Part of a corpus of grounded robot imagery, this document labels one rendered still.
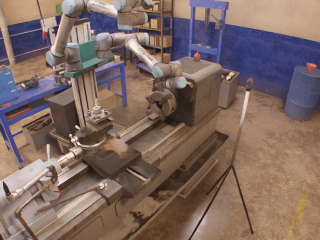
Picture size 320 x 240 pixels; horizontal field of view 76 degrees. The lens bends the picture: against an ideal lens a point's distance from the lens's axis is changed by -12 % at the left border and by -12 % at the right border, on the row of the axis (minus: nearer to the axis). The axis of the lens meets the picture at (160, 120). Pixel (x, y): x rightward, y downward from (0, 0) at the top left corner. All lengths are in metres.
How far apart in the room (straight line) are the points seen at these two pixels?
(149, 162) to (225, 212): 1.18
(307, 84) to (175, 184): 3.02
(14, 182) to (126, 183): 0.73
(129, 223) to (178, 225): 0.65
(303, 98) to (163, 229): 3.28
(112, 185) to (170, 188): 0.75
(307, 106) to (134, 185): 3.64
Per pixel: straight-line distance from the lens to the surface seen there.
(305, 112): 4.65
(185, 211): 2.59
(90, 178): 1.96
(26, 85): 3.51
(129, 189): 1.62
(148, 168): 1.75
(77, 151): 1.60
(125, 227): 2.01
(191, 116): 2.22
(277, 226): 2.72
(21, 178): 1.49
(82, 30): 2.76
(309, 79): 4.40
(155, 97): 2.11
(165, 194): 2.19
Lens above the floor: 2.09
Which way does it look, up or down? 32 degrees down
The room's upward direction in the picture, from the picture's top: straight up
